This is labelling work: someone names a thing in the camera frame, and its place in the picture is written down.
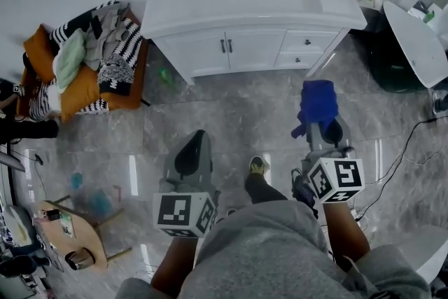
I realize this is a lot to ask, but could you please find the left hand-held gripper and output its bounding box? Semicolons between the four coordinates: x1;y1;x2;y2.
153;130;221;239

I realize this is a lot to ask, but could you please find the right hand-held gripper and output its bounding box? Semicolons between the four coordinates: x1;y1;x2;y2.
300;118;365;204

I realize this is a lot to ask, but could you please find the blue cloth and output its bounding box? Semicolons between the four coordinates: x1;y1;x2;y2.
291;79;340;139

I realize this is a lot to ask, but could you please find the white cabinet door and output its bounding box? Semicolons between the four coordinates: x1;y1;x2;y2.
163;31;231;77
225;29;287;71

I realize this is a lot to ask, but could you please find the person's left forearm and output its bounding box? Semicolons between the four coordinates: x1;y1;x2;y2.
150;236;197;298

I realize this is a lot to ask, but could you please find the person's right forearm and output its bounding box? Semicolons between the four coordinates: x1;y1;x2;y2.
321;201;371;272

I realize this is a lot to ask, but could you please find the mint green cloth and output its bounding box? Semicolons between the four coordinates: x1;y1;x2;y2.
52;27;88;95

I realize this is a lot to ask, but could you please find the black yellow shoe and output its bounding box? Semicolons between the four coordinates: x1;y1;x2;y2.
248;155;271;183

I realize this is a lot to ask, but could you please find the person's right trouser leg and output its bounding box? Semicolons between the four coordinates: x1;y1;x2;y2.
244;171;288;204

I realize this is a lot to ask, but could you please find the green plastic object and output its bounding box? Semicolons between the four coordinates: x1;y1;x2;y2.
157;66;179;88

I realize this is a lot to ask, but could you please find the dark green tub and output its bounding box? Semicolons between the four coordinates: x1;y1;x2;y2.
367;31;430;94

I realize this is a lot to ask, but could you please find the teal plastic object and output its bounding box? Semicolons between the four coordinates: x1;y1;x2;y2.
89;190;113;218
69;172;84;190

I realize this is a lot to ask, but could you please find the person's grey sweatshirt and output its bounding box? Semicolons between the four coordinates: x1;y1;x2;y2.
115;201;433;299

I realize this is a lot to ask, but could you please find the speckled black white knit blanket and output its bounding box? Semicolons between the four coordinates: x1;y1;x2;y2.
97;54;136;95

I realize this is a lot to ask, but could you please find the round wooden table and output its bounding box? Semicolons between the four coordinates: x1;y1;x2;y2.
34;199;132;271

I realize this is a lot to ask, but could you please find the orange sofa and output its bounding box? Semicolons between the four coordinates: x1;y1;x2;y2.
17;3;150;122

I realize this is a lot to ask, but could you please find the black white zigzag blanket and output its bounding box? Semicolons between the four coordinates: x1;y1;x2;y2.
27;0;144;116

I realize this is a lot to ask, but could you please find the metallic cup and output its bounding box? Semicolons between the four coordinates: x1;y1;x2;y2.
64;247;96;271

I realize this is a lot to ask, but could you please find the grey clothing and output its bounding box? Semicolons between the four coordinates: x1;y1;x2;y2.
83;6;130;71

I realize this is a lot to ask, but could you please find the orange cushion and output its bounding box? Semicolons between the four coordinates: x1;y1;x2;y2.
23;24;57;81

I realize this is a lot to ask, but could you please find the thin black floor cable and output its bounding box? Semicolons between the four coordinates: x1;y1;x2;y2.
353;115;448;221

